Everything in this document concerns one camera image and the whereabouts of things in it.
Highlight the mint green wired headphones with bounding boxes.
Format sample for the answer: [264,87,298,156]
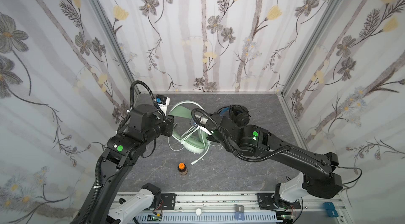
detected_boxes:
[168,100,211,166]

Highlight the black wired headphones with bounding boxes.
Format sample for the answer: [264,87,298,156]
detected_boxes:
[216,105,251,127]

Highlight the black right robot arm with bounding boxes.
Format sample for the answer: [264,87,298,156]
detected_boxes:
[191,105,357,203]

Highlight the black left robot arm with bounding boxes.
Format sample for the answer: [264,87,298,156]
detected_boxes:
[72,81,174,224]

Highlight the orange cap brown bottle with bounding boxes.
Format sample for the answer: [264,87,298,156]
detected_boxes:
[178,163,188,175]

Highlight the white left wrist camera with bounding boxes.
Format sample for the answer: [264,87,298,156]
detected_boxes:
[156,94,170,115]

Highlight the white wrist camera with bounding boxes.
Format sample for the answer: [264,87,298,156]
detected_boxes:
[190,119,212,135]
[156,94,170,115]

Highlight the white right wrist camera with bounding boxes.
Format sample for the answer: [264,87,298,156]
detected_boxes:
[190,119,212,135]

